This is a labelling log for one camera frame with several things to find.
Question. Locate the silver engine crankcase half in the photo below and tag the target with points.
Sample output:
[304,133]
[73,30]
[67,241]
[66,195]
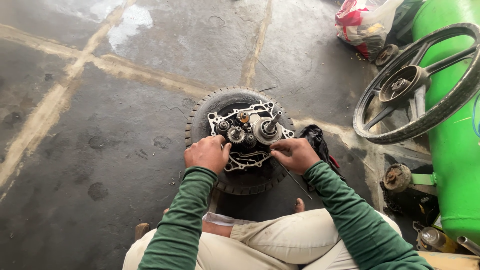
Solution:
[258,108]

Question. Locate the person's right hand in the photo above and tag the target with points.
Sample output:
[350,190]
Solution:
[298,155]

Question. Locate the small dark round gear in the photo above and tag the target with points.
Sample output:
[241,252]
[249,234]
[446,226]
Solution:
[222,126]

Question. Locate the green compressor tank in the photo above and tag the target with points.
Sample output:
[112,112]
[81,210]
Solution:
[455,168]

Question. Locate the black cloth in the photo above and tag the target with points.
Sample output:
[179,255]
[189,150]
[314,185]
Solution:
[318,142]

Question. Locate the person's left hand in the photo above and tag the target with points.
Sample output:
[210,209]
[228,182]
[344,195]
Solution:
[204,153]

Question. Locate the silver metal pipe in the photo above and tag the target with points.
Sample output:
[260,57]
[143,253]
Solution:
[468,245]

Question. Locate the black rubber tyre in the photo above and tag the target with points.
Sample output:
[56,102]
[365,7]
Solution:
[198,116]

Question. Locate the white and red plastic bag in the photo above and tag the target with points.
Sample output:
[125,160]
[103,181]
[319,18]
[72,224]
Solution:
[360,26]

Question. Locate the large silver gear with shaft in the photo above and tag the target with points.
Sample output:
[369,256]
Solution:
[264,133]

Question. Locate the clear plastic bottle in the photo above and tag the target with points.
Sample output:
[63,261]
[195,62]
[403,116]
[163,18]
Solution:
[432,237]

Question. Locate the brass-topped gear shaft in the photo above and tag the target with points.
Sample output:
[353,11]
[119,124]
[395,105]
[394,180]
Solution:
[243,117]

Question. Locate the thin metal rod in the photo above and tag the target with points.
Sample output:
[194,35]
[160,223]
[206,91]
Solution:
[296,182]

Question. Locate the person's bare toe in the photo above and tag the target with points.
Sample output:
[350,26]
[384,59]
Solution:
[299,205]

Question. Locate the person's legs in beige trousers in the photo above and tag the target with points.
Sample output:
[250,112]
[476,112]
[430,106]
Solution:
[281,240]

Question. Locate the rusty caster wheel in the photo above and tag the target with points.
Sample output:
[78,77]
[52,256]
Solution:
[386,55]
[396,177]

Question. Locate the black alloy wheel with tyre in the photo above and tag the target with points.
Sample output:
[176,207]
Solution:
[403,86]

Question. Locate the small black toothed gear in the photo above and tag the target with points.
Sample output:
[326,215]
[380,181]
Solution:
[250,141]

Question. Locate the grey engine gasket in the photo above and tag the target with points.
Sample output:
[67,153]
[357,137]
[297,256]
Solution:
[417,230]

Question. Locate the medium steel toothed gear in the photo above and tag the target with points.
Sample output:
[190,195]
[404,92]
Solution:
[236,135]

